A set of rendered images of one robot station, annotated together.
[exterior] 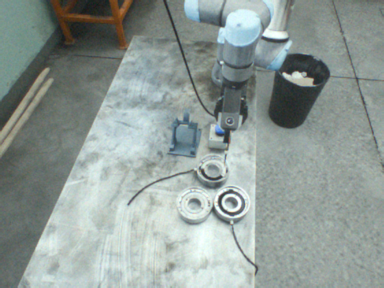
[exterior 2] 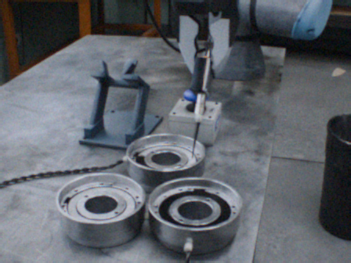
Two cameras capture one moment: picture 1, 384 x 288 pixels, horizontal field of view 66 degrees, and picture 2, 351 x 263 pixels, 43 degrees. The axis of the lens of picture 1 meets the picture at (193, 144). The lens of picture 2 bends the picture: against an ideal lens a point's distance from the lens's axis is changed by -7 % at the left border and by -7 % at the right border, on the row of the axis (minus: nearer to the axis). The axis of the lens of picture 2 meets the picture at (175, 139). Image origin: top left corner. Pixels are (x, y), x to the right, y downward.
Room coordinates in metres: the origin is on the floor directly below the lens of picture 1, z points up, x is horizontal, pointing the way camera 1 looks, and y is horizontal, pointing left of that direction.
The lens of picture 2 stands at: (-0.04, -0.14, 1.13)
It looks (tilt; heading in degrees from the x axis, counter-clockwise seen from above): 27 degrees down; 6
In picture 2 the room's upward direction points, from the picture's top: straight up
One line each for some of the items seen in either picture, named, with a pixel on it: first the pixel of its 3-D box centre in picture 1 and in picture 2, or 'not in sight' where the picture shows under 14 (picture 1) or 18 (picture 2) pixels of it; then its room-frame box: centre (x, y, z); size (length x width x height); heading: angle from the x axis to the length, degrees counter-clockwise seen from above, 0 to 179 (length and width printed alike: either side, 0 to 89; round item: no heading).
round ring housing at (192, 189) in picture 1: (194, 205); (101, 210); (0.39, 0.00, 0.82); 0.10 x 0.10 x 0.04
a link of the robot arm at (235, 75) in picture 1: (236, 67); not in sight; (0.60, -0.11, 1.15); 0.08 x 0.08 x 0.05
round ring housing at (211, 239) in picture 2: (231, 204); (194, 215); (0.39, -0.11, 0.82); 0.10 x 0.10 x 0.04
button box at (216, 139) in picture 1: (220, 135); (197, 119); (0.65, -0.09, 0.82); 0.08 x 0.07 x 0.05; 172
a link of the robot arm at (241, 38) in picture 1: (241, 38); not in sight; (0.60, -0.11, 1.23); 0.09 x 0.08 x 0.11; 154
